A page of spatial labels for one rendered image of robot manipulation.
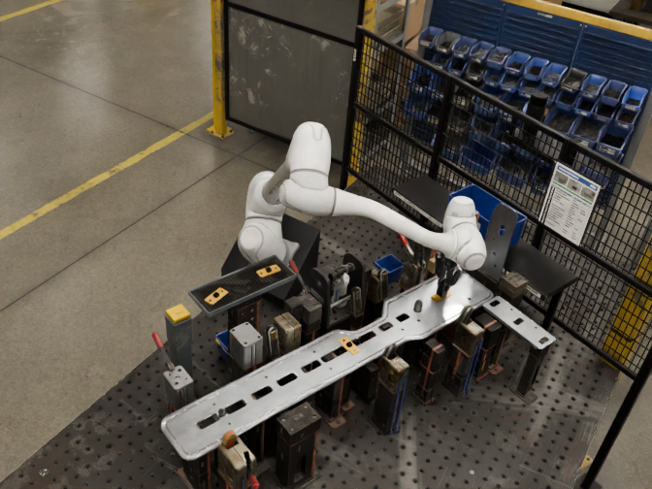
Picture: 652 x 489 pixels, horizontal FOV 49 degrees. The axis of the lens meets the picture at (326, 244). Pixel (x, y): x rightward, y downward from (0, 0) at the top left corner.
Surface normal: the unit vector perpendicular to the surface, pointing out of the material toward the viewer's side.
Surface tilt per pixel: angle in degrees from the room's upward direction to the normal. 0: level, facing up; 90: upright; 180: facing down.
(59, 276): 0
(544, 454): 0
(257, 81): 91
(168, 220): 0
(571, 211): 90
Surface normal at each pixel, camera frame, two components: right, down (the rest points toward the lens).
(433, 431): 0.07, -0.78
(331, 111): -0.55, 0.53
